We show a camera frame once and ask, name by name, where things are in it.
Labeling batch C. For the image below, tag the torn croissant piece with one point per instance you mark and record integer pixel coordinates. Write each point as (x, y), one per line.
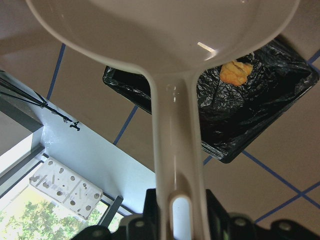
(235, 73)

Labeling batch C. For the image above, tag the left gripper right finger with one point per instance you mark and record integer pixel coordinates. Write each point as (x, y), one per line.
(218, 218)

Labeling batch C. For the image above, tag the beige plastic dustpan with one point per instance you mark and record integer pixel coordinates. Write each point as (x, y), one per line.
(170, 43)

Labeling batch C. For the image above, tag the bin with black trash bag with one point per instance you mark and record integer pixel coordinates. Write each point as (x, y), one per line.
(231, 117)

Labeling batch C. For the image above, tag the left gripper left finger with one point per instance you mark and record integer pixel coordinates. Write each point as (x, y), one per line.
(151, 211)

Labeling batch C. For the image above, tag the white perforated mounting plate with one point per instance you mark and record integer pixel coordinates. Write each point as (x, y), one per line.
(66, 187)

